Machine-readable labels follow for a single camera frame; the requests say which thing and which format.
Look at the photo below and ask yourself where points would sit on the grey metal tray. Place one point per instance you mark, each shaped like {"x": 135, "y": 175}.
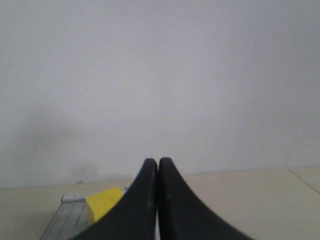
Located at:
{"x": 70, "y": 219}

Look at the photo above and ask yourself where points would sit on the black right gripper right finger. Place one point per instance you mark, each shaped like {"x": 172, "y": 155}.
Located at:
{"x": 182, "y": 215}

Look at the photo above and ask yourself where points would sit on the yellow cube block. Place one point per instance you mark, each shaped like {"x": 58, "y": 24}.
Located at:
{"x": 99, "y": 204}

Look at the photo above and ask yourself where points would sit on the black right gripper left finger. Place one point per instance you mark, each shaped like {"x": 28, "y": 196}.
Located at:
{"x": 134, "y": 216}

